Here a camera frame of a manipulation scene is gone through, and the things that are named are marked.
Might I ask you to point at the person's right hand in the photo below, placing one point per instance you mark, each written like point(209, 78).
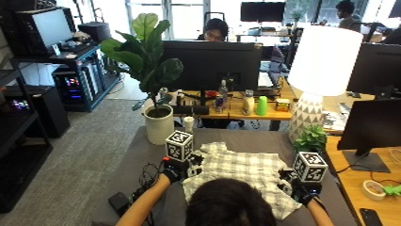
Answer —
point(301, 191)

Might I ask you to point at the person's left hand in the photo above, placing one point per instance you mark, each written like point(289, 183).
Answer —
point(174, 171)

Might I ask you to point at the white grey plaid shirt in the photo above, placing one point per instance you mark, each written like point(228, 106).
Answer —
point(246, 166)

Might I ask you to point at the white marker cube on left glove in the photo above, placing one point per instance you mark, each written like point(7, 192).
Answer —
point(178, 146)

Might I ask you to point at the white marker cube on glove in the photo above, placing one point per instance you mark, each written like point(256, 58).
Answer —
point(310, 167)
point(178, 146)

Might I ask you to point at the white marker cube on right glove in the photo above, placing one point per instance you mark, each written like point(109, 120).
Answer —
point(310, 167)

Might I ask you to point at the small white bottle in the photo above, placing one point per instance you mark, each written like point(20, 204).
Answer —
point(189, 124)

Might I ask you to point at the small green potted plant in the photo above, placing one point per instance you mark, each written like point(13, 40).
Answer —
point(310, 139)

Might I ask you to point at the white round plant pot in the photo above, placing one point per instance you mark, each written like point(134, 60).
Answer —
point(158, 127)

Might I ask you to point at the wooden desk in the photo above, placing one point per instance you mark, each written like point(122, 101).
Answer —
point(237, 113)

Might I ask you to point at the white tape roll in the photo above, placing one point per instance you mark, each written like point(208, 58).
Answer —
point(373, 190)

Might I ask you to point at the white grey patterned lamp base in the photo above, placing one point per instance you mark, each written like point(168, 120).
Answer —
point(306, 116)

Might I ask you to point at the black power adapter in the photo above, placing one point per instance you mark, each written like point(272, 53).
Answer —
point(118, 203)

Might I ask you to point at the black phone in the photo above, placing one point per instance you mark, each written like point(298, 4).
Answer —
point(370, 217)

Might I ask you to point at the pale bottle with dark cap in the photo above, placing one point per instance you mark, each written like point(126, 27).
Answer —
point(248, 103)

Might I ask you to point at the yellow small box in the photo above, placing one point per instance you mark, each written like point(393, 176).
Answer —
point(282, 105)

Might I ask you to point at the clear water bottle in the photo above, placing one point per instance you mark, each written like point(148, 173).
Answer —
point(222, 90)

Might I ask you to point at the green small toy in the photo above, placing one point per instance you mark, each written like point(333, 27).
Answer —
point(392, 190)

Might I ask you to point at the black monitor on square stand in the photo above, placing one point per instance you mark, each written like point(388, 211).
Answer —
point(372, 125)

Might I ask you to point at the wide black monitor with stand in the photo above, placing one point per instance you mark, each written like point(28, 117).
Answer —
point(210, 66)

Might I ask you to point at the large-leaved green plant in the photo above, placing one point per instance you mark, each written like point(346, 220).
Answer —
point(144, 56)

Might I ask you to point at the blue equipment cart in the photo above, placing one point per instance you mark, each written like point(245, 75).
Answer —
point(89, 78)

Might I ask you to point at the computer tower with coloured lights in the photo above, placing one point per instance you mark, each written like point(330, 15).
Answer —
point(75, 84)

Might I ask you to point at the white lamp shade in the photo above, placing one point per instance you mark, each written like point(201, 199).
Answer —
point(325, 61)

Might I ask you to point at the black computer case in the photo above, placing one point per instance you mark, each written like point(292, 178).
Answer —
point(45, 109)

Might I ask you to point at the black monitor with dark back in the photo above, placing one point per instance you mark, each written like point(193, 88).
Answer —
point(376, 69)

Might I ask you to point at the black metal shelf rack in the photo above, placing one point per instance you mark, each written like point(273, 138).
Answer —
point(19, 150)

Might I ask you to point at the black office chair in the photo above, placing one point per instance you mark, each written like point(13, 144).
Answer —
point(213, 15)

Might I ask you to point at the black box speaker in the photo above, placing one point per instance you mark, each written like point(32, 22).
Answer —
point(94, 31)

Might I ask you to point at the black background monitor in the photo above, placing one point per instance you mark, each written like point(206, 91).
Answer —
point(262, 11)

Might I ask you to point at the black-framed monitor with bright screen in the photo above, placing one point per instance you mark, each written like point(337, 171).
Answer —
point(48, 29)

